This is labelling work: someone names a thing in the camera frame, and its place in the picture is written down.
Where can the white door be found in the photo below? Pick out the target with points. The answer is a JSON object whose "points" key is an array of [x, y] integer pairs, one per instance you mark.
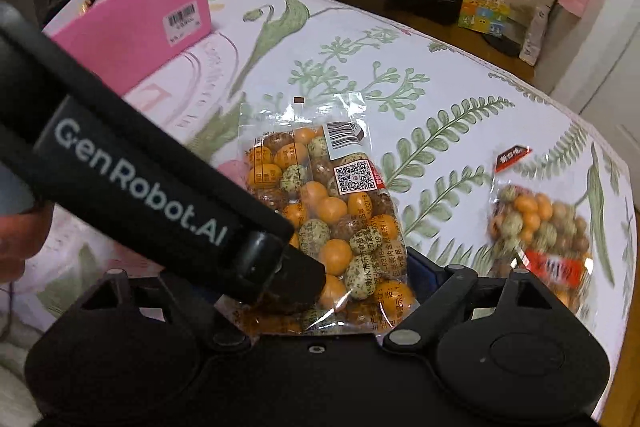
{"points": [[620, 37]]}

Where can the pink cardboard box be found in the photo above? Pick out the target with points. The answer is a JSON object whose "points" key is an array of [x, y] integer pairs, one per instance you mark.
{"points": [[135, 37]]}

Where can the person's left hand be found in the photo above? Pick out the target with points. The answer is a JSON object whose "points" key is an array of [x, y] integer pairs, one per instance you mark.
{"points": [[17, 242]]}

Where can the coated peanut packet red label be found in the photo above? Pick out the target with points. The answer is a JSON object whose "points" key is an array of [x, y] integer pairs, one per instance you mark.
{"points": [[540, 232]]}

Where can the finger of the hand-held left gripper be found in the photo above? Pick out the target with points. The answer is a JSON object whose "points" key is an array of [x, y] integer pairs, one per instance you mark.
{"points": [[300, 279]]}

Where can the black round floor object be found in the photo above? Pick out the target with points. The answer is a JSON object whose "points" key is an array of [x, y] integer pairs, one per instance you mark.
{"points": [[497, 44]]}

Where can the colourful cartoon box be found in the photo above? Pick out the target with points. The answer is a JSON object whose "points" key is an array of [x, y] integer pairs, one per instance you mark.
{"points": [[482, 13]]}

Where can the clear coated peanut packet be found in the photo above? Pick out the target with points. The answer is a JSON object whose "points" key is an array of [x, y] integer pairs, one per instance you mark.
{"points": [[325, 207]]}

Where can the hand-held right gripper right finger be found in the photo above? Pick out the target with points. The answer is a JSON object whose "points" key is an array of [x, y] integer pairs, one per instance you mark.
{"points": [[422, 278]]}

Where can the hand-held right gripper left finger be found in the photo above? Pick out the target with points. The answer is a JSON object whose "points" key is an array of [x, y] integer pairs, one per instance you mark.
{"points": [[195, 313]]}

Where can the white patterned paper bag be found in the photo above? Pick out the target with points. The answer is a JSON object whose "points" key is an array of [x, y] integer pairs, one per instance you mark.
{"points": [[532, 36]]}

